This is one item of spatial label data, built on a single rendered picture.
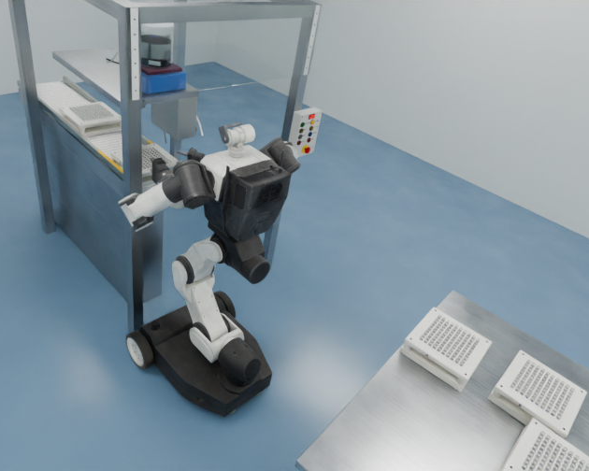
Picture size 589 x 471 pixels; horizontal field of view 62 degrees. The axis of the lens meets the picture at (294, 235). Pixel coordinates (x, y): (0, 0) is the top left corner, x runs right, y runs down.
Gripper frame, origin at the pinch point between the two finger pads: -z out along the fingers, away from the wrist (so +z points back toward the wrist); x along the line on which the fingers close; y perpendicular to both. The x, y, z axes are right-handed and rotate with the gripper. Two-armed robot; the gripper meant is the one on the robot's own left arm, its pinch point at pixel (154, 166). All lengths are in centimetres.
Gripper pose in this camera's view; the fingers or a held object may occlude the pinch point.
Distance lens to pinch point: 230.8
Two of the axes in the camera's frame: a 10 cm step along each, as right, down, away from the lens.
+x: -1.7, 8.0, 5.7
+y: 7.9, -2.4, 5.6
